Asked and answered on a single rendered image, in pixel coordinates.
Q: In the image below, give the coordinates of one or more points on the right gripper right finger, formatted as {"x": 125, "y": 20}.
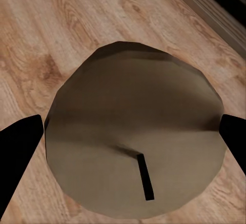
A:
{"x": 233, "y": 131}

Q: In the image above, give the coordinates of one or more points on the pillar candle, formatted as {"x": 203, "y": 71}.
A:
{"x": 134, "y": 132}

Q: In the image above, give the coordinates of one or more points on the wood fireplace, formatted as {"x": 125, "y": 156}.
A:
{"x": 227, "y": 18}

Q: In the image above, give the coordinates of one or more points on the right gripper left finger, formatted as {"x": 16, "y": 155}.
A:
{"x": 18, "y": 143}

